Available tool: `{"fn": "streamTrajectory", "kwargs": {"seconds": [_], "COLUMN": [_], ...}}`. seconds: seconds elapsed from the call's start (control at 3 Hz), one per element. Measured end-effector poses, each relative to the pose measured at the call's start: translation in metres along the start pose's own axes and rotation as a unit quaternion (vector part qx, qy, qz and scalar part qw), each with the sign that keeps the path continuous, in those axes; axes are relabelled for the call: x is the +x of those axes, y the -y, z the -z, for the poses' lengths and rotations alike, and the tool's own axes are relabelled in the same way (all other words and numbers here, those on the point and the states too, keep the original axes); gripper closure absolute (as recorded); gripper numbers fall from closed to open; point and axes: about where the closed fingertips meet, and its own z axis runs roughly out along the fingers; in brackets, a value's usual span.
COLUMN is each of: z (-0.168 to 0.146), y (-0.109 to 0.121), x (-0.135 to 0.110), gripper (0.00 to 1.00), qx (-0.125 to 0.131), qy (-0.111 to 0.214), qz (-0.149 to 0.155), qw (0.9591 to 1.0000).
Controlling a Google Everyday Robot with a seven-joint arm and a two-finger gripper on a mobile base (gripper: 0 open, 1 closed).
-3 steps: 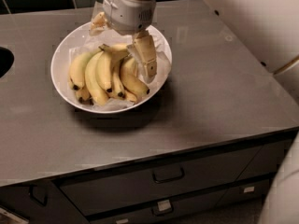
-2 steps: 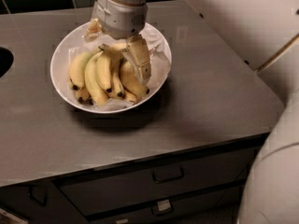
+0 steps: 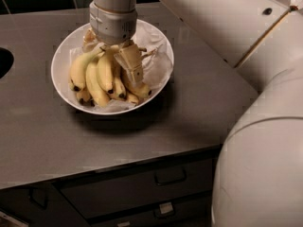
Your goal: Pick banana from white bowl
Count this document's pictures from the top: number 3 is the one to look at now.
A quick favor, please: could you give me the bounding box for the white ceramic bowl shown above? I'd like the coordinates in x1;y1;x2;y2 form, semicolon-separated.
51;20;174;115

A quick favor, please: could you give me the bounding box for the short bottom-left banana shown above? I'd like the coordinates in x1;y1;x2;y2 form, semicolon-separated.
76;89;91;105

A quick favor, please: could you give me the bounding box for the grey drawer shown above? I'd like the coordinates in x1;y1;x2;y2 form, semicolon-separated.
61;159;212;218
88;194;211;227

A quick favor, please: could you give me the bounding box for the small lower yellow banana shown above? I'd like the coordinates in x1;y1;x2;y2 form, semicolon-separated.
110;65;139;105

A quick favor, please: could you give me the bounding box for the top centre yellow banana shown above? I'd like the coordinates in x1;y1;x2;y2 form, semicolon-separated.
97;50;114;94

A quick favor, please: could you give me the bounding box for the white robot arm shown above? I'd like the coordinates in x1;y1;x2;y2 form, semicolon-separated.
84;0;303;227

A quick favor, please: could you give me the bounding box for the right yellow banana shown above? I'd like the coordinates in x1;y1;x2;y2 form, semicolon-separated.
121;70;152;99

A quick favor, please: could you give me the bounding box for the lower middle grey drawer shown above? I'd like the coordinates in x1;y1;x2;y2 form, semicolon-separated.
88;194;211;227

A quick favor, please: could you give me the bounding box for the upper middle grey drawer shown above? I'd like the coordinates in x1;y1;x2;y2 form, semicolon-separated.
61;159;212;218

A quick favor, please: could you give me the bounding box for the leftmost yellow banana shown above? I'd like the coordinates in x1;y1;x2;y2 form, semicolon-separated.
69;48;102;92

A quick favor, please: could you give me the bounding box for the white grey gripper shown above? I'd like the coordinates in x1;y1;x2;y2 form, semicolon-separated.
82;2;143;85

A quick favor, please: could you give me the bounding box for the white paper liner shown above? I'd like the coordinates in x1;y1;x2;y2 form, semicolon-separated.
57;20;174;115

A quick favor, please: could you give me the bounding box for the left grey cabinet door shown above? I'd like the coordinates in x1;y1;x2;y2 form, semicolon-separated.
0;184;89;227

